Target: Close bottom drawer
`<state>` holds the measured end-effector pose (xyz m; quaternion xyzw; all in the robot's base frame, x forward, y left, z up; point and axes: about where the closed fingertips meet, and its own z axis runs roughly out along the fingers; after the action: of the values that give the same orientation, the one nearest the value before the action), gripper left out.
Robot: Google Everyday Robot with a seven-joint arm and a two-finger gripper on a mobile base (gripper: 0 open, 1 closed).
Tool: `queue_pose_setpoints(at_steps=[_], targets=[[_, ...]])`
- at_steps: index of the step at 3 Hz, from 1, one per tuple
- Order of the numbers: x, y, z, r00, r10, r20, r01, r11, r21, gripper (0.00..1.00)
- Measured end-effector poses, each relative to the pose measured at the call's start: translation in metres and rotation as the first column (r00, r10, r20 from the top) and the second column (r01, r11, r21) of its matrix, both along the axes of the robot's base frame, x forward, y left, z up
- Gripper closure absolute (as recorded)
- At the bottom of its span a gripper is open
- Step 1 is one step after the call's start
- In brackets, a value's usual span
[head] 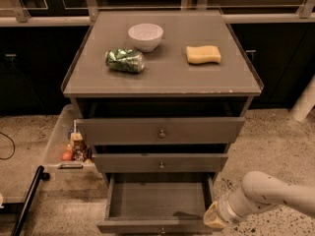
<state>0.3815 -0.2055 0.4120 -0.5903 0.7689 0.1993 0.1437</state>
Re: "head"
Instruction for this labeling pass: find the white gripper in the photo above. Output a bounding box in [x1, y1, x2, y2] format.
[203, 191, 244, 229]

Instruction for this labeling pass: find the grey bottom drawer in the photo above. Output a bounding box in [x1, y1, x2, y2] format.
[97, 173, 215, 236]

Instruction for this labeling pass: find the grey drawer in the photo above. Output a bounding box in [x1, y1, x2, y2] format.
[77, 117, 245, 146]
[97, 173, 215, 236]
[94, 153, 228, 173]

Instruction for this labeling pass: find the grey middle drawer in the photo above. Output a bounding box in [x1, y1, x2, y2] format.
[94, 153, 228, 173]

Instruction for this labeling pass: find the grey wooden drawer cabinet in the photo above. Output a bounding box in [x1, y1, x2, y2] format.
[60, 10, 264, 185]

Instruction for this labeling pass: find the grey top drawer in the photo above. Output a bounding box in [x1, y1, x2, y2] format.
[77, 117, 245, 146]

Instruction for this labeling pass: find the brown snack package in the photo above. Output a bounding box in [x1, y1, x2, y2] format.
[70, 133, 88, 161]

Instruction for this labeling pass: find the small orange fruit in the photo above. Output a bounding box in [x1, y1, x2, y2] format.
[61, 150, 73, 161]

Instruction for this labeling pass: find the clear plastic storage bin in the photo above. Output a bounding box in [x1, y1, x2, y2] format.
[44, 104, 95, 170]

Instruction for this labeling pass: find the yellow sponge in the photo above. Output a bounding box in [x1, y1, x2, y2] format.
[186, 45, 221, 64]

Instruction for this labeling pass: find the black pole stand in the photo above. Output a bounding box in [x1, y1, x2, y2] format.
[11, 165, 50, 236]

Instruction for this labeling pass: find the crushed green soda can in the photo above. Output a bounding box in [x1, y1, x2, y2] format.
[105, 48, 145, 73]

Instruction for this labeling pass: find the white ceramic bowl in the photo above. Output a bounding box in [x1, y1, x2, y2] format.
[128, 24, 163, 52]

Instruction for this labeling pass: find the white cylindrical post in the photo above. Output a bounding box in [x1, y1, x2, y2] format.
[290, 75, 315, 122]

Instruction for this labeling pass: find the black floor cable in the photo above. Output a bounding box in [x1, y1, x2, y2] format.
[0, 131, 17, 161]

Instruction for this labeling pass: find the metal window frame rail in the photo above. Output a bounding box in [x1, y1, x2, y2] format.
[0, 0, 315, 26]

